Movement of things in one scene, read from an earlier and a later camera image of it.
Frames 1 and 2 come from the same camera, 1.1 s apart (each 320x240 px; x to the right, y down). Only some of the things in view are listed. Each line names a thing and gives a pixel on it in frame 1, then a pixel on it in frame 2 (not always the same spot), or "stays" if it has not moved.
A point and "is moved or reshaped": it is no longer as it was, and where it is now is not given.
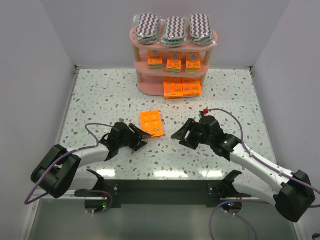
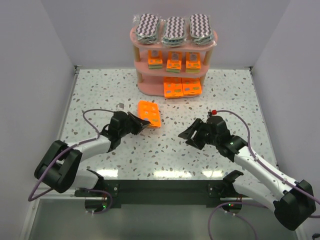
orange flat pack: x=151 y=122 is moved or reshaped
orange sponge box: x=193 y=63 stays
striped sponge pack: x=200 y=30 stays
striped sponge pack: x=175 y=31 stays
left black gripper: x=133 y=137 → x=131 y=123
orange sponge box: x=174 y=61 stays
